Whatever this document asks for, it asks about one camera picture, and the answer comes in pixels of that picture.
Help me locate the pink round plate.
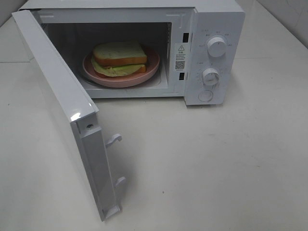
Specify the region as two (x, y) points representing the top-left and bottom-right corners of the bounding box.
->
(82, 46), (160, 88)

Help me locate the toast sandwich with lettuce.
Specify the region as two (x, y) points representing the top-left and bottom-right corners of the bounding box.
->
(91, 41), (147, 77)

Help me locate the white microwave door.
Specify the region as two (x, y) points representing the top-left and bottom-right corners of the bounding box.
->
(12, 10), (126, 221)

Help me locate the glass microwave turntable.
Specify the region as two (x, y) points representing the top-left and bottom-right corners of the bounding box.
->
(82, 59), (161, 88)

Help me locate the round white door button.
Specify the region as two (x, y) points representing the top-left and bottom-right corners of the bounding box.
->
(198, 90), (213, 102)

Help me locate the white warning label sticker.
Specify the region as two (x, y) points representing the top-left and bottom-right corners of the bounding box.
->
(174, 43), (189, 71)

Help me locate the white lower microwave knob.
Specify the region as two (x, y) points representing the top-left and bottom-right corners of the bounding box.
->
(202, 68), (220, 86)

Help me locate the white microwave knob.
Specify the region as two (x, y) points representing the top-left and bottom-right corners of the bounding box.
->
(202, 68), (220, 86)
(206, 35), (227, 58)

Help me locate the white microwave oven body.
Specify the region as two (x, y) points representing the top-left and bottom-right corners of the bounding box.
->
(18, 0), (245, 105)

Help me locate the white upper microwave knob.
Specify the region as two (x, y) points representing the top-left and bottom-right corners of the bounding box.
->
(206, 35), (227, 58)

